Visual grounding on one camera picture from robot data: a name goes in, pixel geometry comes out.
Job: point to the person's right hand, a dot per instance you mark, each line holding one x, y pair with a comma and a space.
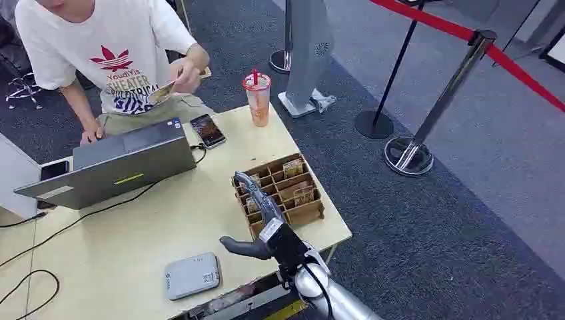
92, 132

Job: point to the person's left hand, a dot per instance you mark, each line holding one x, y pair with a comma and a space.
187, 79

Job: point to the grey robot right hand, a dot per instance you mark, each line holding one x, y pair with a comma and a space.
265, 204

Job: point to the wooden compartment card box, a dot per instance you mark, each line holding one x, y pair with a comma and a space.
304, 214

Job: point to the grey open laptop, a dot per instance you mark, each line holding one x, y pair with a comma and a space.
128, 165

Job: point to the black phone with dark screen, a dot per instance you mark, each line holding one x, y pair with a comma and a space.
54, 170

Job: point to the smartphone with lit screen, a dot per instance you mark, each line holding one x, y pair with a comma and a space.
208, 130

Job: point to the orange drink cup red straw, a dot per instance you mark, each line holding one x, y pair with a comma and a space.
258, 104

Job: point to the black office chair chrome base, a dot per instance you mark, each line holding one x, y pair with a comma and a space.
24, 88

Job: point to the person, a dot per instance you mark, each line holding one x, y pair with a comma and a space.
114, 40

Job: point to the white cabinet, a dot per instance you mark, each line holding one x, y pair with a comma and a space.
15, 176

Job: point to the chrome stanchion behind kiosk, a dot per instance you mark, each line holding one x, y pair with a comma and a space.
282, 59

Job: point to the flat grey square device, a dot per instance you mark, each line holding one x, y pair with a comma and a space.
192, 276

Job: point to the crumpled clear plastic bag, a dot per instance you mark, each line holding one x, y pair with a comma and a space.
324, 100

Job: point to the grey kiosk stand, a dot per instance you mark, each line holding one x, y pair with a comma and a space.
311, 48

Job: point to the black stanchion with round base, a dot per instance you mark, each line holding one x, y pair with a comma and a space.
375, 125

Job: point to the chrome stanchion with wide base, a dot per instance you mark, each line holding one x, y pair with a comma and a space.
446, 97

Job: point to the red barrier belt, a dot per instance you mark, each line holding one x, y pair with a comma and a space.
441, 24

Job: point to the thin black pole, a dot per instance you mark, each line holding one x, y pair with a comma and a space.
516, 33

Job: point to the black framed sign stand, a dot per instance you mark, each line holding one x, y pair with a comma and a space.
552, 53

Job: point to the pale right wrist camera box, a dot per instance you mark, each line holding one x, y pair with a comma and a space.
270, 230

